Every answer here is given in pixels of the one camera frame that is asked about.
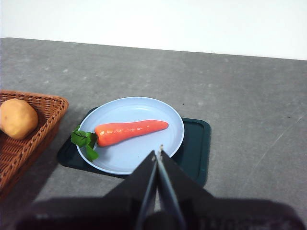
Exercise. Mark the yellow-brown potato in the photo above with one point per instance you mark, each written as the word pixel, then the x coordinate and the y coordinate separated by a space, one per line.
pixel 16 118

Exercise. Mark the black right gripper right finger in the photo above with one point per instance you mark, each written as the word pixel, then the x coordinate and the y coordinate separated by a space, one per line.
pixel 216 213

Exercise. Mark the brown wicker basket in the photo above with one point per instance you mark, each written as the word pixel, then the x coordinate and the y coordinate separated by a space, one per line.
pixel 21 153

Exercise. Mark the orange carrot with green leaves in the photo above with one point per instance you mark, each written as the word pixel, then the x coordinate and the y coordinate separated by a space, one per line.
pixel 127 131

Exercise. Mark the dark green flat tray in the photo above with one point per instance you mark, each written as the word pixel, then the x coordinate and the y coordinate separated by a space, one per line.
pixel 194 148

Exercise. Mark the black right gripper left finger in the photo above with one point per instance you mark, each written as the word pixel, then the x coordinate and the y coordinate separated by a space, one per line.
pixel 108 210

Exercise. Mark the light blue plate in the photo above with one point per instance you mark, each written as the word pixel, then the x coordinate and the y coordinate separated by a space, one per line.
pixel 134 110

